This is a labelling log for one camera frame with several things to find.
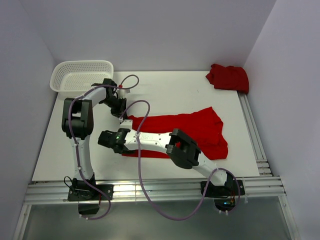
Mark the right side aluminium rail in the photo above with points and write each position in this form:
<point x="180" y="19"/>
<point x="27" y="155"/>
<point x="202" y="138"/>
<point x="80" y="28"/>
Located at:
<point x="258" y="150"/>

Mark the bright red t-shirt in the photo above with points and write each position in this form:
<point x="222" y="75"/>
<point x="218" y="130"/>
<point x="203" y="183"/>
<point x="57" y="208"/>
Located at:
<point x="205" y="127"/>

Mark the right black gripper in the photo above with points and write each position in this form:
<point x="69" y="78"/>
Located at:
<point x="127" y="152"/>

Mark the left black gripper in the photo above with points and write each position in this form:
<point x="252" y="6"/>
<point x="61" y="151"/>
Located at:
<point x="118" y="112"/>

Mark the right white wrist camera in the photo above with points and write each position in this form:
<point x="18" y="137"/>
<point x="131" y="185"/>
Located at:
<point x="125" y="123"/>

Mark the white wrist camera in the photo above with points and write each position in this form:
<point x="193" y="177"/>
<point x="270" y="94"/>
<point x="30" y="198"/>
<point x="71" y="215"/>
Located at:
<point x="125" y="123"/>
<point x="123" y="92"/>

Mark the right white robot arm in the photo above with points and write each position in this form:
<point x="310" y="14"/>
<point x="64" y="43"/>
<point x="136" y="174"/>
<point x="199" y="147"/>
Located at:
<point x="177" y="145"/>

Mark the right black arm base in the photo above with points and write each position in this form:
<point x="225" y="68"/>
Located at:
<point x="225" y="197"/>

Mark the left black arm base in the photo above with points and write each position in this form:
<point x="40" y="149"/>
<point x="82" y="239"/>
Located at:
<point x="89" y="199"/>

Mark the dark red t-shirt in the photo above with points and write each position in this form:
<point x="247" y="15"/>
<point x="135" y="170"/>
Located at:
<point x="231" y="78"/>

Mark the front aluminium rail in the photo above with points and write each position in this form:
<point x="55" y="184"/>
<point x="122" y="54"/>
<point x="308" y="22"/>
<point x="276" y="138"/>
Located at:
<point x="55" y="192"/>

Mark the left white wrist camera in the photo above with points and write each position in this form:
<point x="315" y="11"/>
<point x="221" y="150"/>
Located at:
<point x="123" y="92"/>

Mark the aluminium rail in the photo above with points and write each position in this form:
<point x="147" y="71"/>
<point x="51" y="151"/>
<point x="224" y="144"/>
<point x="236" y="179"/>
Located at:
<point x="55" y="192"/>
<point x="258" y="150"/>

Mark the white perforated plastic basket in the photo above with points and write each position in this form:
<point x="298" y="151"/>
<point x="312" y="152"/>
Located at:
<point x="73" y="78"/>

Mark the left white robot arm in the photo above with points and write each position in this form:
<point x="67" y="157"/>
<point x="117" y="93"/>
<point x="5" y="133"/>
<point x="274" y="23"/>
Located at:
<point x="78" y="123"/>

